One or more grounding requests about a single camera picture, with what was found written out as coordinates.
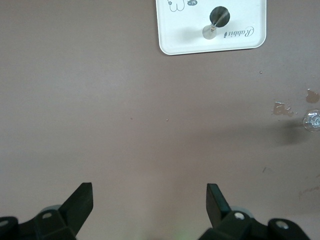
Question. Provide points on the brown table cover mat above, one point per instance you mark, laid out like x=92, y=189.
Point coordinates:
x=100, y=100

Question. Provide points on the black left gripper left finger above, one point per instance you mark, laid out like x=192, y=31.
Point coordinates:
x=62, y=222

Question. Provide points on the clear wine glass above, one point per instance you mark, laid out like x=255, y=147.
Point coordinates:
x=312, y=121

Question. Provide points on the cream rabbit print tray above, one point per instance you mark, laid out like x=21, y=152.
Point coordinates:
x=180, y=37

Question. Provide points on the metal double jigger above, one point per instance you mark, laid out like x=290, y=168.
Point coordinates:
x=220, y=15

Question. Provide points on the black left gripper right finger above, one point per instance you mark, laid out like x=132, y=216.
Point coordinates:
x=235, y=227

